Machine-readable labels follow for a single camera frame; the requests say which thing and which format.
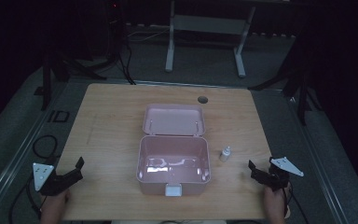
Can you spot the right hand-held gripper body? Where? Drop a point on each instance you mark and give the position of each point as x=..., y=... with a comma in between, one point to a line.
x=279, y=177

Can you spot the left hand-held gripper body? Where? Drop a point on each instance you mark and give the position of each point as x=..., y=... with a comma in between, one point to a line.
x=50, y=185

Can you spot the small white dropper bottle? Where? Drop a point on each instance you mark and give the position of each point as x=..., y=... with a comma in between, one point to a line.
x=225, y=154

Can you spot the pink plastic storage box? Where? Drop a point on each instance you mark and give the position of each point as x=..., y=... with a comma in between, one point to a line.
x=173, y=155

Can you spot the person's left hand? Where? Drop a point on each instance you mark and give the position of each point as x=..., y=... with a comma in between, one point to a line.
x=55, y=202

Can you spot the person's right hand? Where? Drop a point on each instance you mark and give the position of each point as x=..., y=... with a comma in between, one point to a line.
x=275, y=200

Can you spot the black metal stand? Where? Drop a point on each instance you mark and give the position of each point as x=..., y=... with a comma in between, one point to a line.
x=46, y=81
x=301, y=93

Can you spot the person's light clothing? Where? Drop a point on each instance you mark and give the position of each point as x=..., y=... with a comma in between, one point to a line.
x=167, y=222

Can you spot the dark equipment rack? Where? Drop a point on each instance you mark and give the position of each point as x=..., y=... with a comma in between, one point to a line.
x=114, y=28

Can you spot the metal floor rail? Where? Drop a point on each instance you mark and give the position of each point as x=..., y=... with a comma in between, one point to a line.
x=21, y=146
x=320, y=161

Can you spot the white metal desk frame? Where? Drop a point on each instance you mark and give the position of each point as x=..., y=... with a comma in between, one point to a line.
x=208, y=24

